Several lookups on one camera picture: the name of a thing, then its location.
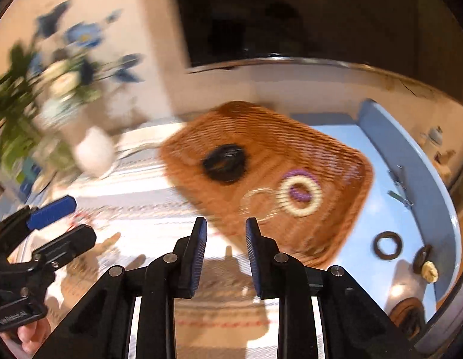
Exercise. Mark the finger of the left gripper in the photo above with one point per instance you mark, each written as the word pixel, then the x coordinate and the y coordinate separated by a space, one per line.
pixel 50 213
pixel 62 250

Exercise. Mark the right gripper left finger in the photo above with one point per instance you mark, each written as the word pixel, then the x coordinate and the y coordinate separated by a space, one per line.
pixel 191 252

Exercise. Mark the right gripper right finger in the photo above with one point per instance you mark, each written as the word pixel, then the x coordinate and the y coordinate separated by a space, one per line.
pixel 266 261

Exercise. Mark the left hand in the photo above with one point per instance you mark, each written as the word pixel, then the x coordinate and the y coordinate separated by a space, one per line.
pixel 30 338

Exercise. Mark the striped woven table mat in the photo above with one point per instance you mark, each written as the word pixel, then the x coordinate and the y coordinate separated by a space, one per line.
pixel 138 216

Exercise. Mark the green leafy plant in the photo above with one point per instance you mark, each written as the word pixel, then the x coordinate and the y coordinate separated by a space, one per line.
pixel 18 96

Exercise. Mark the white ribbed vase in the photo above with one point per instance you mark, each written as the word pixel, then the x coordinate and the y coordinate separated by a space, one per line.
pixel 95 153

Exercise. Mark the brown wicker basket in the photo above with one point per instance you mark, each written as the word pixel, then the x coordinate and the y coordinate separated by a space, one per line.
pixel 274 145

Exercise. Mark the artificial flower bouquet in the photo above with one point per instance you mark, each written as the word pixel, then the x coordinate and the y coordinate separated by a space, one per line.
pixel 67 75

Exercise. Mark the white kettle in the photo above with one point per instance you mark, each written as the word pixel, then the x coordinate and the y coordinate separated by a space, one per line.
pixel 434 135

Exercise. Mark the wall mounted television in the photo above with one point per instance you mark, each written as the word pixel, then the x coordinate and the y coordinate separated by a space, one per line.
pixel 418 39

